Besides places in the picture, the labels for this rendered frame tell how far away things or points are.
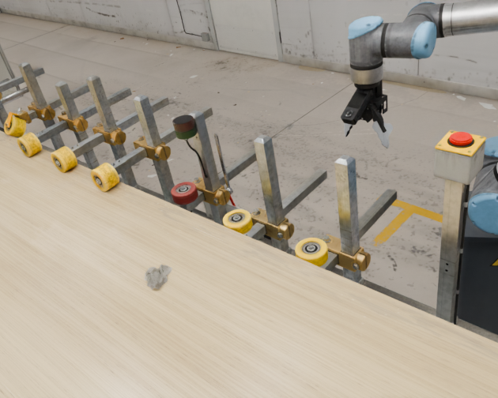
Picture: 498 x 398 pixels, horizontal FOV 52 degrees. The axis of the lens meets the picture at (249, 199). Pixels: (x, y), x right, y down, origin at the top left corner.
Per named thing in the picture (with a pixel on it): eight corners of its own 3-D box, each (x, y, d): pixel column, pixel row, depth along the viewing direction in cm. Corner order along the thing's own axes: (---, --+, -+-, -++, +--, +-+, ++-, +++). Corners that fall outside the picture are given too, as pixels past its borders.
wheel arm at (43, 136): (127, 93, 223) (125, 85, 221) (132, 95, 221) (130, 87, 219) (27, 146, 196) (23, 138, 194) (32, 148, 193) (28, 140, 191)
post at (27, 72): (68, 160, 234) (24, 60, 207) (72, 162, 232) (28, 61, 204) (61, 163, 232) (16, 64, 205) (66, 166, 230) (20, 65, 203)
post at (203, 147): (225, 234, 175) (194, 108, 148) (232, 237, 173) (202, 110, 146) (218, 239, 174) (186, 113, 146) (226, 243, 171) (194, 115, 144)
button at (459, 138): (454, 137, 98) (454, 129, 97) (475, 141, 96) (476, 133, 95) (445, 147, 96) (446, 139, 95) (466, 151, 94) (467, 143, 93)
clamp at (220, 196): (202, 189, 171) (199, 176, 168) (232, 200, 163) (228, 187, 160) (190, 197, 168) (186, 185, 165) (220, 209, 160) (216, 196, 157)
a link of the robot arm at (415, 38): (439, 13, 132) (391, 14, 137) (430, 28, 124) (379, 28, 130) (437, 48, 137) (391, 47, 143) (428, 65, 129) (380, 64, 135)
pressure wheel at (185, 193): (191, 206, 168) (183, 178, 161) (209, 213, 163) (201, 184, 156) (174, 219, 163) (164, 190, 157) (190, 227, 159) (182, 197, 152)
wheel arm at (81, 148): (164, 103, 208) (162, 94, 206) (170, 103, 206) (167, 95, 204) (61, 161, 181) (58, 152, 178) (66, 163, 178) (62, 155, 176)
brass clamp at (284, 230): (262, 219, 158) (259, 206, 155) (296, 232, 150) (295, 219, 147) (249, 230, 155) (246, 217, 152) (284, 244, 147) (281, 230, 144)
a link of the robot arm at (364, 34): (379, 24, 129) (341, 25, 134) (380, 71, 136) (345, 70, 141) (389, 13, 135) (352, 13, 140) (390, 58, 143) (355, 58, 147)
